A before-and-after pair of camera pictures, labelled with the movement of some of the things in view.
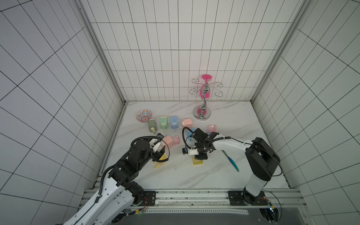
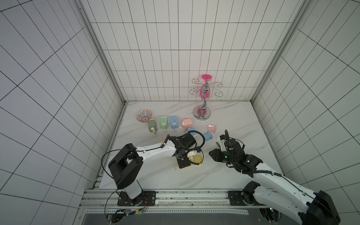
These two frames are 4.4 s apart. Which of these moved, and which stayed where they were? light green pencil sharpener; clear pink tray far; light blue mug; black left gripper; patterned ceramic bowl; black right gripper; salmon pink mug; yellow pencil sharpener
Moved: black left gripper; black right gripper; yellow pencil sharpener
Stayed: light green pencil sharpener; clear pink tray far; light blue mug; patterned ceramic bowl; salmon pink mug
